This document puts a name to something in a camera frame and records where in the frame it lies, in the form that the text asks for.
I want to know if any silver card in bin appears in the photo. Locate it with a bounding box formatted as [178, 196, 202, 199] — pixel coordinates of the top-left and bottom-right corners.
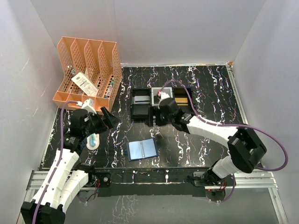
[133, 96, 150, 105]

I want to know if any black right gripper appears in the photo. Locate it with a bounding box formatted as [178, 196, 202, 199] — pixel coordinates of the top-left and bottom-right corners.
[146, 105, 174, 127]

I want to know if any black left bin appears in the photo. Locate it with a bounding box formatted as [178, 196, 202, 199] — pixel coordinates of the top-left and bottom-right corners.
[130, 88, 151, 122]

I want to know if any round teal tape roll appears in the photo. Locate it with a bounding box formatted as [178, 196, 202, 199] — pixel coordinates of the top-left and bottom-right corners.
[86, 133, 100, 150]

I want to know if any gold card in bin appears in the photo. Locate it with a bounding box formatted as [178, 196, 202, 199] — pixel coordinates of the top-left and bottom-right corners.
[175, 98, 189, 106]

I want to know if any orange plastic file organizer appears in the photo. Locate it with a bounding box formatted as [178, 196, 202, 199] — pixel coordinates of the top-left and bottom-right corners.
[53, 37, 122, 113]

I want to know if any black bin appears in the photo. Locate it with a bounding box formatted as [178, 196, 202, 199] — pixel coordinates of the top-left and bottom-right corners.
[173, 87, 195, 112]
[130, 88, 151, 122]

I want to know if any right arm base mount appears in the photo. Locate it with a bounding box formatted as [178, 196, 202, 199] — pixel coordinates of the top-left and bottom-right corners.
[186, 171, 235, 187]

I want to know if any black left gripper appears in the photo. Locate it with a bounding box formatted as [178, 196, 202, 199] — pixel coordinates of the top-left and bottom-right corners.
[83, 107, 121, 137]

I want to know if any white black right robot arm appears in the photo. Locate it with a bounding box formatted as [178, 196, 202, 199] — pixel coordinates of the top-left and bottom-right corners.
[147, 91, 267, 185]

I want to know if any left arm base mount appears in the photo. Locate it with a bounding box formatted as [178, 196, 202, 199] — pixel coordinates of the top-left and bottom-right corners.
[72, 169, 111, 189]

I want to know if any blue card holder wallet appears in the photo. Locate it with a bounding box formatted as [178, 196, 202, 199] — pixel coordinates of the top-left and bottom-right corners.
[127, 138, 159, 161]

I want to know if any white middle bin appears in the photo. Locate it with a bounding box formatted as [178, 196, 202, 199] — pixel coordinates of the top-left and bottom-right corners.
[151, 87, 173, 106]

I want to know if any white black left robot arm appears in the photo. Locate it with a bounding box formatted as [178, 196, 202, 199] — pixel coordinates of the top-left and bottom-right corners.
[21, 98, 118, 224]

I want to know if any white labelled paper packet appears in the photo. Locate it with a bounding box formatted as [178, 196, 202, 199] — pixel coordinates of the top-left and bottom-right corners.
[71, 72, 98, 97]

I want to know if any black right bin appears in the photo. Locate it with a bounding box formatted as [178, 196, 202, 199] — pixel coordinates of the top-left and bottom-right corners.
[173, 87, 195, 112]

